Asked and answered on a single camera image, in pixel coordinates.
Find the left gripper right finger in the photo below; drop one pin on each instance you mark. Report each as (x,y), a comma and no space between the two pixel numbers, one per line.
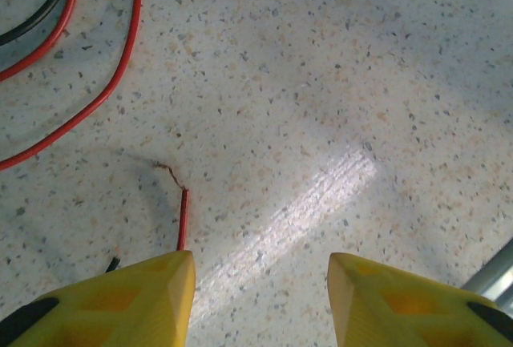
(401,311)

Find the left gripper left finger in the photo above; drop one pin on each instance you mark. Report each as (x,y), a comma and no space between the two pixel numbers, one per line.
(120,307)

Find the aluminium rail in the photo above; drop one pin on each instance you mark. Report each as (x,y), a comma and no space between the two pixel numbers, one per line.
(497,279)

